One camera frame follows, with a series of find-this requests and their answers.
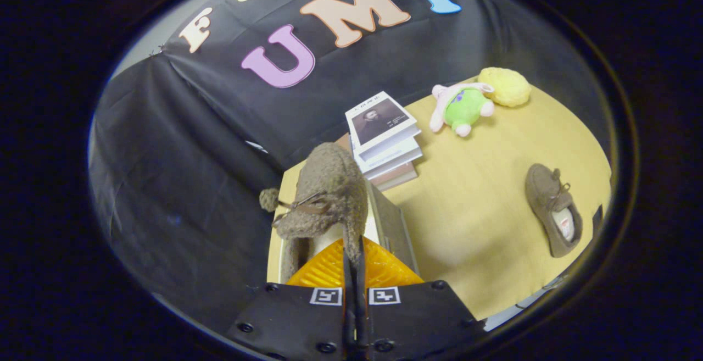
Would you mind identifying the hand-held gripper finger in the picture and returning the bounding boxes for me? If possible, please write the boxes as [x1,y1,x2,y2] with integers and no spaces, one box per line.
[226,235,355,361]
[355,235,488,361]

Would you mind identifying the grey fabric storage box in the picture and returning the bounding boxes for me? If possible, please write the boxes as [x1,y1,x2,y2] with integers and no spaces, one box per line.
[279,180,421,285]

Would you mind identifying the brown fuzzy shoe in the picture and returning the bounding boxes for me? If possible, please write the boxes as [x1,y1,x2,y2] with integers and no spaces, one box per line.
[259,141,369,282]
[525,163,584,258]

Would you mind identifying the brown-edged book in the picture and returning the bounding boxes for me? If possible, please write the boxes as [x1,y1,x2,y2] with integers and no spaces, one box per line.
[373,160,419,192]

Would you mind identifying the thick white book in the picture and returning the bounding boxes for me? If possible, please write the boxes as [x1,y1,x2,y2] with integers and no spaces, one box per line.
[354,140,424,179]

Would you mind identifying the portrait cover book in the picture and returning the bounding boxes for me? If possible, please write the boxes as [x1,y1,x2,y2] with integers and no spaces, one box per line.
[345,91,422,153]

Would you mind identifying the green and pink plush toy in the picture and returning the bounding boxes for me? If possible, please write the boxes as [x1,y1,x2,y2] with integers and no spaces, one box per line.
[428,82,495,137]

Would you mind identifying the black backdrop cloth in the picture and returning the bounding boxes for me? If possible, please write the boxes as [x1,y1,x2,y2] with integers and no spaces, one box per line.
[88,0,613,334]

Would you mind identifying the yellow plush toy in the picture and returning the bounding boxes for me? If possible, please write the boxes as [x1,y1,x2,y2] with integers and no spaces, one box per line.
[478,67,532,108]

